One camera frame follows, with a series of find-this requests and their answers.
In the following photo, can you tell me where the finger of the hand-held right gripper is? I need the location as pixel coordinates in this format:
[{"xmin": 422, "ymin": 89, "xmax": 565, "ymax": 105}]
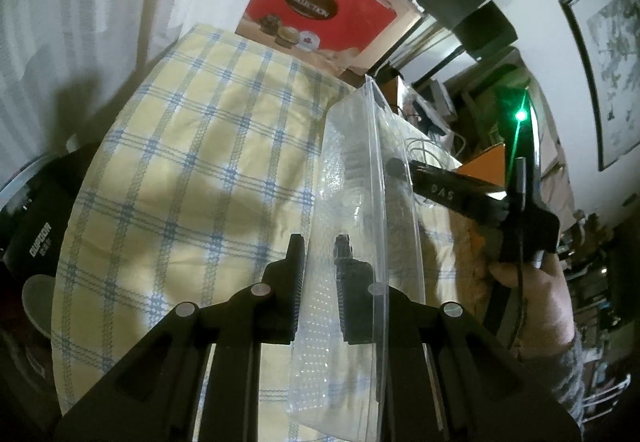
[{"xmin": 387, "ymin": 158, "xmax": 511, "ymax": 225}]

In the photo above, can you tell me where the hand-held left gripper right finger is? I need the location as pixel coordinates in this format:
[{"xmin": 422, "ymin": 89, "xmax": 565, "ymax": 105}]
[{"xmin": 332, "ymin": 233, "xmax": 583, "ymax": 442}]

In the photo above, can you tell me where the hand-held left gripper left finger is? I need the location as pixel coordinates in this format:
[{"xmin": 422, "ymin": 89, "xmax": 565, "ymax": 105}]
[{"xmin": 54, "ymin": 233, "xmax": 306, "ymax": 442}]

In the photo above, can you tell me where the cardboard box orange inside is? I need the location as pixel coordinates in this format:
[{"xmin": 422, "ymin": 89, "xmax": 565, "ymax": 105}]
[{"xmin": 457, "ymin": 144, "xmax": 507, "ymax": 189}]

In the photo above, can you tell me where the clear plastic container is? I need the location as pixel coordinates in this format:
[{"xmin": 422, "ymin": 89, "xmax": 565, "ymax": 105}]
[{"xmin": 287, "ymin": 74, "xmax": 428, "ymax": 440}]

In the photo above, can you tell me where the person's right forearm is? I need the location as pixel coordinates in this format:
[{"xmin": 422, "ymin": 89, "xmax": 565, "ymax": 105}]
[{"xmin": 520, "ymin": 327, "xmax": 588, "ymax": 423}]

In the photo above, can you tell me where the person's right hand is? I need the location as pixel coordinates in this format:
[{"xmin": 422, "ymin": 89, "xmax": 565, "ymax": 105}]
[{"xmin": 487, "ymin": 254, "xmax": 576, "ymax": 360}]

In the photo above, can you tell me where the cluttered shelf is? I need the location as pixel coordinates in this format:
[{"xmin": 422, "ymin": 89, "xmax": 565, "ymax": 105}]
[{"xmin": 565, "ymin": 202, "xmax": 640, "ymax": 423}]

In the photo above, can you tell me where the yellow blue plaid tablecloth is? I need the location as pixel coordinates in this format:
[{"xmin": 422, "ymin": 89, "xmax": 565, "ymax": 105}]
[{"xmin": 52, "ymin": 23, "xmax": 481, "ymax": 442}]

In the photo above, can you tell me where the framed ink painting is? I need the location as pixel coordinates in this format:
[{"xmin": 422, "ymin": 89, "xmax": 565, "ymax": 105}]
[{"xmin": 559, "ymin": 0, "xmax": 640, "ymax": 172}]

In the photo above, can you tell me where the red gift box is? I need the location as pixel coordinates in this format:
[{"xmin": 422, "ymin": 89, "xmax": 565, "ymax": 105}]
[{"xmin": 235, "ymin": 0, "xmax": 421, "ymax": 73}]

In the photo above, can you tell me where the white bowl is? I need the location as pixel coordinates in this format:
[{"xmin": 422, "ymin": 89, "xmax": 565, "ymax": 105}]
[{"xmin": 22, "ymin": 274, "xmax": 61, "ymax": 340}]

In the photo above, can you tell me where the black appliance white print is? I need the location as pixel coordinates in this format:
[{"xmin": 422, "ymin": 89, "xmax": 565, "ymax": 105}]
[{"xmin": 0, "ymin": 142, "xmax": 101, "ymax": 288}]

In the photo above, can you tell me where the white curtain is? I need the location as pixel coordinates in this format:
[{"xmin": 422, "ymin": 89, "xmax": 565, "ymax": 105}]
[{"xmin": 0, "ymin": 0, "xmax": 301, "ymax": 193}]

